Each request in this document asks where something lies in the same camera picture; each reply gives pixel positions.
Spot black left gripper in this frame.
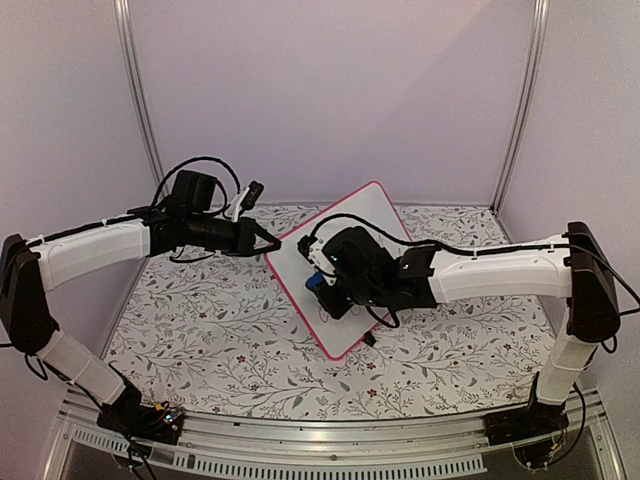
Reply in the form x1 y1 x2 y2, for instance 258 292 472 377
187 213 282 258

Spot blue whiteboard eraser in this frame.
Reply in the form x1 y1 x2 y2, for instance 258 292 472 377
305 272 326 292

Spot pink framed whiteboard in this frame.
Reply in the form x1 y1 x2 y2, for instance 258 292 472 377
263 180 414 361

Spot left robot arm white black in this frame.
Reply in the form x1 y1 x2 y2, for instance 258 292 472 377
1 170 281 434

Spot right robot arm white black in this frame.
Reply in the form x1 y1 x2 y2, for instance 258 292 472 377
299 222 621 436

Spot floral patterned table mat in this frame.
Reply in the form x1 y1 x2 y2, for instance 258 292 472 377
99 203 569 420

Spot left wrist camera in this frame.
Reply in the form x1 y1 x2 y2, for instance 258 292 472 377
229 181 264 222

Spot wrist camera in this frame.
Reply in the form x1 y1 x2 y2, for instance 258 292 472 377
229 181 264 222
297 235 336 277

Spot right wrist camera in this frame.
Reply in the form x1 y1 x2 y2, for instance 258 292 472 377
297 235 336 277

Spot wire easel stand black tips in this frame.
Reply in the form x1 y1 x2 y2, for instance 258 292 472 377
362 331 376 347

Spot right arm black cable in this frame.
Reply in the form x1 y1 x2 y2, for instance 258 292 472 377
309 213 640 451

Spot front aluminium rail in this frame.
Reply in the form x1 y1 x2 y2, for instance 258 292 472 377
43 389 629 479

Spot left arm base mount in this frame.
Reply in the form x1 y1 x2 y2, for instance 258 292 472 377
97 384 185 445

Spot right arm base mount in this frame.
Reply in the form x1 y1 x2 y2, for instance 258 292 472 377
483 378 569 470

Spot left aluminium frame post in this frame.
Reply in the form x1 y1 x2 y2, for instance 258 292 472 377
113 0 165 186

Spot aluminium frame post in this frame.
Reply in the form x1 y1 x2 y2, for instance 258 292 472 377
113 0 165 186
491 0 550 216

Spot right aluminium frame post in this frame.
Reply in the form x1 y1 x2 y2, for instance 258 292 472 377
491 0 550 216

